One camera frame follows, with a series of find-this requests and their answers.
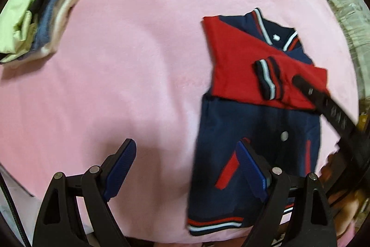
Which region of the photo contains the folded cream garment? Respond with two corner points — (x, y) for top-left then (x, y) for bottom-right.
(29, 0), (96, 59)

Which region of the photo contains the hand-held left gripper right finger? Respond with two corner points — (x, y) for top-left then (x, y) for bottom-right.
(235, 141), (339, 247)

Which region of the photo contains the navy and red varsity jacket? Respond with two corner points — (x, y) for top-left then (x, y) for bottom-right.
(186, 7), (330, 237)

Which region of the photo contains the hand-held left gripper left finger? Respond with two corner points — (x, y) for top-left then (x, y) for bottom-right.
(32, 138), (137, 247)

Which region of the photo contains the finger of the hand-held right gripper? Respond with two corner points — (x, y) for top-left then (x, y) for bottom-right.
(291, 75), (361, 139)

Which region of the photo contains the person's right hand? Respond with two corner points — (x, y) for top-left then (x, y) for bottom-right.
(319, 153), (365, 239)

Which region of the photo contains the white lace curtain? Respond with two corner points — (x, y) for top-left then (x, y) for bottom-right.
(311, 0), (370, 91)

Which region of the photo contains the folded blue denim garment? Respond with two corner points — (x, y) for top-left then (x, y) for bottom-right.
(30, 0), (87, 52)

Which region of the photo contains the pink fleece blanket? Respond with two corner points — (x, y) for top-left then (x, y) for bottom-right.
(0, 0), (362, 247)

